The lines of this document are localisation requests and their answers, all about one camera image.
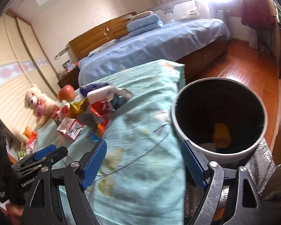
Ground white red printed packet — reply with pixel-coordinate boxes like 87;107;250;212
57;117;84;141

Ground red snack wrappers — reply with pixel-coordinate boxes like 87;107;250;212
77;102;110;138

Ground red white candy wrapper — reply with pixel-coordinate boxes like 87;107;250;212
52;100;70;121

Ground grey round trash bin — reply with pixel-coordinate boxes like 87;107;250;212
171;77;268;165

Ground orange toy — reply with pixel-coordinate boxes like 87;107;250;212
23;126;37;138

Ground teal floral bedsheet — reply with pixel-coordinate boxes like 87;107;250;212
32;59;187;225

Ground cream teddy bear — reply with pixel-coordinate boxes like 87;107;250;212
25;84;59;127

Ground red apple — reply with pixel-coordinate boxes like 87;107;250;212
57;84;75;102

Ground silver foil mat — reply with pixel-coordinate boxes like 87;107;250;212
184;138;276;219

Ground blue white snack bag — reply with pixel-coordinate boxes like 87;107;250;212
80;82;110;98

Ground dark wooden nightstand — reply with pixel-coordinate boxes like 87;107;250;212
58;67;80;90

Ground framed photo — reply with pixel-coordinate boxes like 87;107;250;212
62;60;75;73

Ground cream louvered wardrobe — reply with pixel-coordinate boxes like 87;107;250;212
0;14;60;142

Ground blue floral bed cover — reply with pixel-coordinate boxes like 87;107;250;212
78;18;230;86

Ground wooden headboard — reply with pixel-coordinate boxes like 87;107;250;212
67;12;136;62

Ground folded blue quilt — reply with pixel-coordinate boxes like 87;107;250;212
126;13;163;32

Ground dark red curtain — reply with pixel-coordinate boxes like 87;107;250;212
241;0;275;30

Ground grey bed guard rail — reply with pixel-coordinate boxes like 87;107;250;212
149;0;200;23

